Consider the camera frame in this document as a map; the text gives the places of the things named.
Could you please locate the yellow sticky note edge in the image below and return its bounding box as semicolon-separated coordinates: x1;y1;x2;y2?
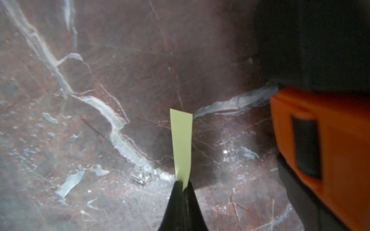
170;109;193;191

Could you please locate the black plastic tool case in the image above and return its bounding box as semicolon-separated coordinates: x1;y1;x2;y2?
255;1;370;231

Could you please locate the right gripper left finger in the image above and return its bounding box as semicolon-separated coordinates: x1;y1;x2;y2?
159;181;185;231

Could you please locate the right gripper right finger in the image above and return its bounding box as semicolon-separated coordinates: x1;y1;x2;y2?
184;182;208;231

